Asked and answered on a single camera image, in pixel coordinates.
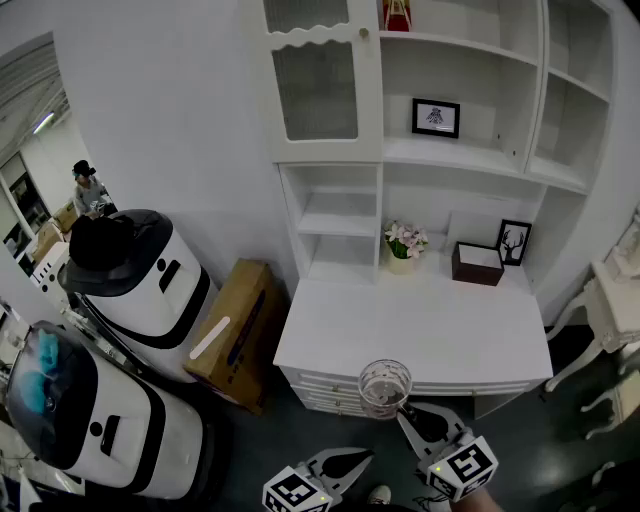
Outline pink flowers in cream pot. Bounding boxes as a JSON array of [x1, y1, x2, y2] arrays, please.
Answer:
[[382, 219, 430, 276]]

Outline white leaning board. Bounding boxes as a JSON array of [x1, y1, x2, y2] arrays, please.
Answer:
[[448, 209, 503, 252]]

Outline white ornate chair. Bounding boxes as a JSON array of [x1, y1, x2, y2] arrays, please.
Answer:
[[543, 209, 640, 442]]

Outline black framed deer picture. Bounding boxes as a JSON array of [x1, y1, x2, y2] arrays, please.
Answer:
[[496, 219, 533, 267]]

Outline white panel with black dots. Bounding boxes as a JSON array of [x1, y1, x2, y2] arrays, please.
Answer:
[[31, 242, 72, 302]]

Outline red gift box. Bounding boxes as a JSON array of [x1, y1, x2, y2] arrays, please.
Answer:
[[382, 0, 413, 33]]

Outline white bookshelf hutch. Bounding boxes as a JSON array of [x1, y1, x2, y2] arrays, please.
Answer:
[[262, 0, 619, 297]]

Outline white robot with glossy lid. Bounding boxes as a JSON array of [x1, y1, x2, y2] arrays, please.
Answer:
[[3, 319, 224, 502]]

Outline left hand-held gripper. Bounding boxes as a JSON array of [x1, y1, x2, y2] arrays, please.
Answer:
[[262, 446, 376, 512]]

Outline long brown cardboard box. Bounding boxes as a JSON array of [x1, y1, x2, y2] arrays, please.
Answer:
[[183, 257, 287, 417]]

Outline clear patterned glass cup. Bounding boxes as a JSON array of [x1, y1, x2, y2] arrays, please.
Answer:
[[357, 358, 414, 420]]

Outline blue crumpled cloth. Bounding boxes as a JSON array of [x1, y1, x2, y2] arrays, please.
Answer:
[[22, 329, 65, 417]]

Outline dark brown open box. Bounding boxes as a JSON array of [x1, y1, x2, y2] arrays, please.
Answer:
[[451, 241, 506, 288]]

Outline white desk tabletop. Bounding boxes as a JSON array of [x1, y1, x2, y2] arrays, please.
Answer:
[[272, 249, 554, 420]]

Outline white robot with grey lid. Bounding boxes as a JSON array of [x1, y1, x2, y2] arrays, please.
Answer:
[[57, 208, 221, 386]]

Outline white ribbed glass cabinet door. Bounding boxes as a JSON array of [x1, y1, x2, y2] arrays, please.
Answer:
[[262, 0, 384, 164]]

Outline stacked brown cardboard cartons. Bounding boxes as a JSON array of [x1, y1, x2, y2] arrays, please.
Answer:
[[31, 203, 80, 262]]

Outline white wooden shelf unit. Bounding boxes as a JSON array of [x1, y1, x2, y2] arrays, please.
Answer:
[[278, 162, 384, 286]]

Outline person's right forearm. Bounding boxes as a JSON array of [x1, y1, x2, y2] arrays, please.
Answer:
[[467, 483, 509, 512]]

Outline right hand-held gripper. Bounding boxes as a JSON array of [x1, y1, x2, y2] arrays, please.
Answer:
[[398, 402, 500, 503]]

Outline black framed abstract picture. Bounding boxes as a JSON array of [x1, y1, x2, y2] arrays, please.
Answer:
[[411, 97, 462, 140]]

